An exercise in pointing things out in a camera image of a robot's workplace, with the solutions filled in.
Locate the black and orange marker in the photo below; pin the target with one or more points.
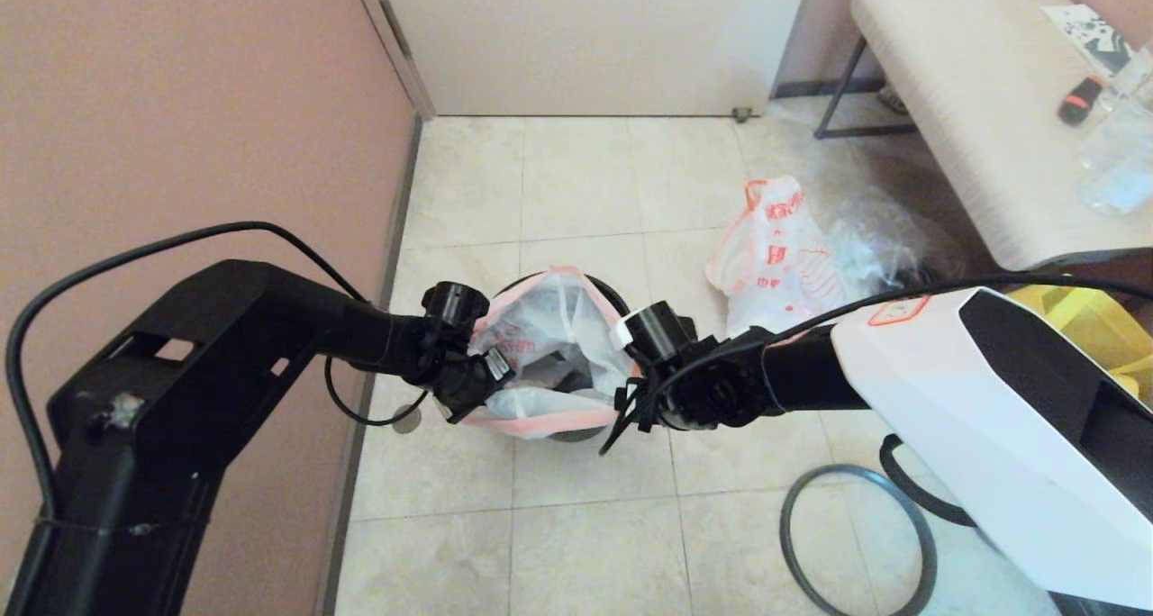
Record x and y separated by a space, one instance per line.
1078 100

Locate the clear plastic bag with items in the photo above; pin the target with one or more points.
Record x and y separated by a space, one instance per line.
887 238

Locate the white door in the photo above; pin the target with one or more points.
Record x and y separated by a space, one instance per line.
585 40

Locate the yellow fabric tote bag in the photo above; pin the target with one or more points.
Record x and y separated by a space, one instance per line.
1099 328

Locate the black round trash bin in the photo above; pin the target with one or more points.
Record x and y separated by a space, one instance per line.
576 434

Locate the beige bench with metal legs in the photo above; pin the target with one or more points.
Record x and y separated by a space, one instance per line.
973 103

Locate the white red plastic bag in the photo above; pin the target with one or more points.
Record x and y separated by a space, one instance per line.
775 256

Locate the clear plastic water bottle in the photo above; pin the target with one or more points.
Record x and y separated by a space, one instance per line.
1117 161

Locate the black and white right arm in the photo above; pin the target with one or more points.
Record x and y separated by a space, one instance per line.
991 400

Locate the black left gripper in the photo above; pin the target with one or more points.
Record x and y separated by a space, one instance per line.
473 386

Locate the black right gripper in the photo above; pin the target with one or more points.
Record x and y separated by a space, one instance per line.
640 406

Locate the round metal floor plug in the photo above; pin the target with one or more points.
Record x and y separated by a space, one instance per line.
405 423

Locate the white red-printed bin liner bag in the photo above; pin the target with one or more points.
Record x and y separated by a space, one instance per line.
549 319

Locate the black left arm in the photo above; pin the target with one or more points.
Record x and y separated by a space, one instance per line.
180 373

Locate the black and white printed paper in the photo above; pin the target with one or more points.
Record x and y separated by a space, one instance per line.
1085 35

